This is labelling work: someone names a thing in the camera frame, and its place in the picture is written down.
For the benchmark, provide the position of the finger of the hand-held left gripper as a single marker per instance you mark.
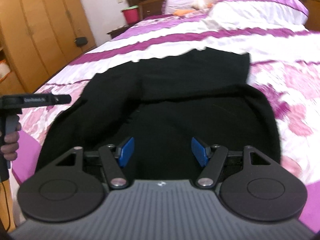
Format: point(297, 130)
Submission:
point(64, 99)

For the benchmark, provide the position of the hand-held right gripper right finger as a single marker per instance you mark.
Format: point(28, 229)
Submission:
point(200, 152)

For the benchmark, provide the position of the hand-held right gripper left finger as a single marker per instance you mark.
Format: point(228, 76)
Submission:
point(126, 152)

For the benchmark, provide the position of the black garment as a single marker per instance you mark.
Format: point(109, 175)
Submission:
point(175, 105)

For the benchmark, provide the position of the person's left hand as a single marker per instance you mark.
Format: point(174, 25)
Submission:
point(10, 142)

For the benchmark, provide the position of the purple bed sheet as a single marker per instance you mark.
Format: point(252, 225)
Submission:
point(25, 155)

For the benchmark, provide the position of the small black pouch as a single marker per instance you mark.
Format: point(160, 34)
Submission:
point(80, 41)

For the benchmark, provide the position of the light wooden wardrobe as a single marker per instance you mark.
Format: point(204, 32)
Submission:
point(42, 30)

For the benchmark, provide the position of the dark wooden nightstand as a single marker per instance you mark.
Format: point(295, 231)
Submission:
point(117, 31)

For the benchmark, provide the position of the red bucket with green lid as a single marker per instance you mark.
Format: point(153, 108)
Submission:
point(130, 15)

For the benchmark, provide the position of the pink purple white floral blanket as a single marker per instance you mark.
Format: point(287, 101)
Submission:
point(175, 37)

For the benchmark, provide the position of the dark wooden headboard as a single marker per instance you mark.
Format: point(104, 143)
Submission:
point(150, 3)

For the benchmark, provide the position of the orange cloth item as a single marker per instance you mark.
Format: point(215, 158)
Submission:
point(183, 12)

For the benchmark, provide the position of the lilac pillow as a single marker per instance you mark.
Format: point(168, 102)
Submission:
point(175, 5)

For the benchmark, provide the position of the purple white floral pillow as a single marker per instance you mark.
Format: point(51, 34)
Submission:
point(262, 5)

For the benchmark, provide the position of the brown wooden furniture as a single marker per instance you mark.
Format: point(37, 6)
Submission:
point(313, 15)

